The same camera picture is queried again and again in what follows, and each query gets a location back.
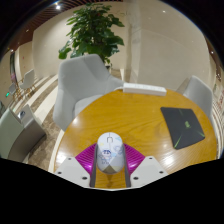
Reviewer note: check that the black mouse pad green lines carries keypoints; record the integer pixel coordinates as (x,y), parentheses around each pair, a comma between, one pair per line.
(185,126)

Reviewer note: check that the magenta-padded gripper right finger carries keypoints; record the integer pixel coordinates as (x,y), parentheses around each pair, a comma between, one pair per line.
(146,169)

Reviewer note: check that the green potted plant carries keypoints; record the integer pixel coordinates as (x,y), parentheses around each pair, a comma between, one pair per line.
(93,31)

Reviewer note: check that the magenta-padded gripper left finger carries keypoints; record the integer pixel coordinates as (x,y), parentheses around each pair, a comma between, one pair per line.
(75,170)

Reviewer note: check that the grey wooden-legged lounge chair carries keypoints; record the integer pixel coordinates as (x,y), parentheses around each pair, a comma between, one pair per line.
(28,80)

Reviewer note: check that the grey-green sofa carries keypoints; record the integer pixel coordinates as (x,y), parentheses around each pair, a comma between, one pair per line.
(16,136)

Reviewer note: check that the white cartoon-print computer mouse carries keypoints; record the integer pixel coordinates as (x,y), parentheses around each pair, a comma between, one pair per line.
(110,154)

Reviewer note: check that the white power strip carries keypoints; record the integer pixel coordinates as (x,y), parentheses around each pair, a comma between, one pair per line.
(144,89)

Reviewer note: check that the grey shell chair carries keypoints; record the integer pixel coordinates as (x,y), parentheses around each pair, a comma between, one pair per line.
(200,95)
(78,83)

